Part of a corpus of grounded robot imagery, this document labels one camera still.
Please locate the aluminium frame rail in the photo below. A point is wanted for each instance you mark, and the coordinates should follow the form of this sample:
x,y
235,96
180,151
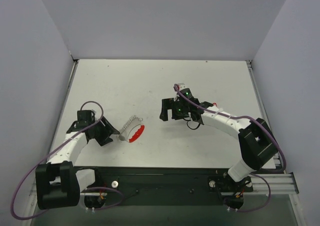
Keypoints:
x,y
283,183

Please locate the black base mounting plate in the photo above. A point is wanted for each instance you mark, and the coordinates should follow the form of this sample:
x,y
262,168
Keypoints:
x,y
160,186

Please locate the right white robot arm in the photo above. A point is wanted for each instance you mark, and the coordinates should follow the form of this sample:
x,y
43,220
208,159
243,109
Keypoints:
x,y
257,145

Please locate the silver keyring with red tag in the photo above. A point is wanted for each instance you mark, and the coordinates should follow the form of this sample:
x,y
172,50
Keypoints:
x,y
132,129

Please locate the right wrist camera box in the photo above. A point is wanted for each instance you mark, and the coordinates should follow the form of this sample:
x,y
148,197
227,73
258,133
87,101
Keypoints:
x,y
181,86

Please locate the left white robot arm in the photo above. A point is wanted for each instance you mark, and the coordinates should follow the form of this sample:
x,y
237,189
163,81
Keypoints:
x,y
59,183

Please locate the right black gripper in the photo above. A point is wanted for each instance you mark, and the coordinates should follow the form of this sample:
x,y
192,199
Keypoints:
x,y
170,108

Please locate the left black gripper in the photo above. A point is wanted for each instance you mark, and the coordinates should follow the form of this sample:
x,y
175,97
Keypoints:
x,y
103,131

